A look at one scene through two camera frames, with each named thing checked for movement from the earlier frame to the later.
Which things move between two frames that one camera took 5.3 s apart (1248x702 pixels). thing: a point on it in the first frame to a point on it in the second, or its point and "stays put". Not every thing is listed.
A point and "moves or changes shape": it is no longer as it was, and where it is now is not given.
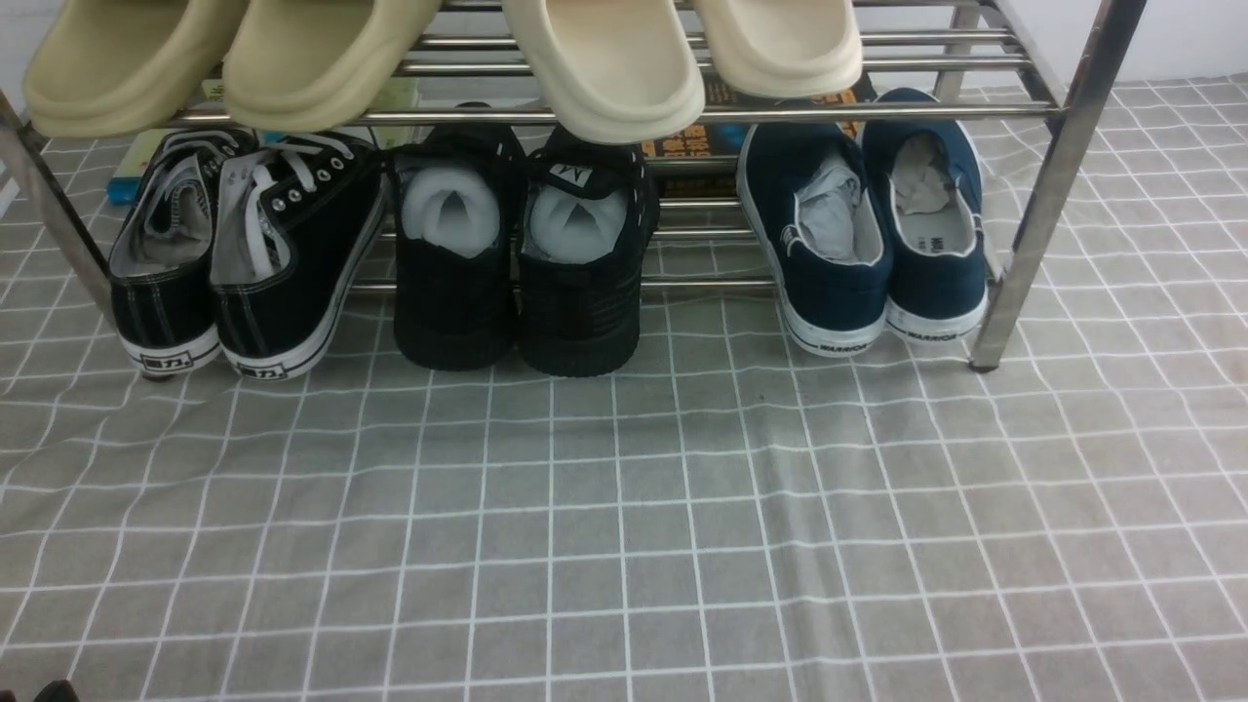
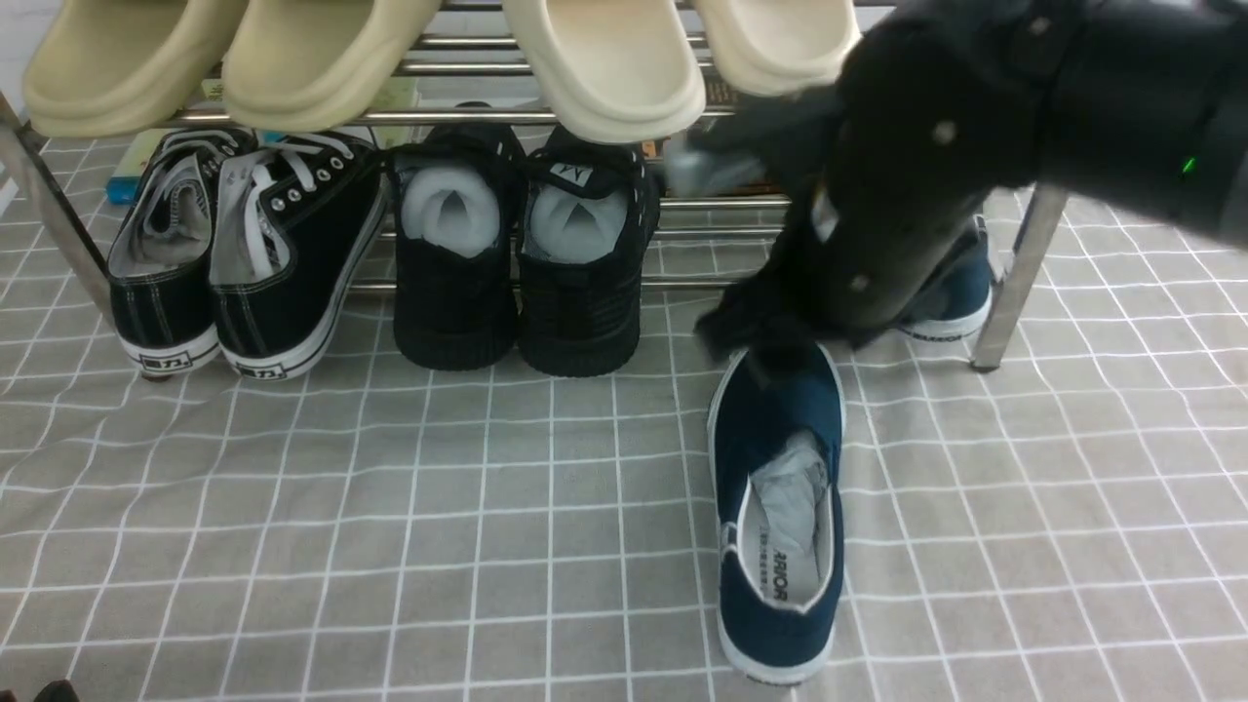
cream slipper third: (613, 71) stays put
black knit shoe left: (458, 201) stays put
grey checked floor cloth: (1052, 510) stays put
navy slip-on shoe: (813, 194) moves or changes shape
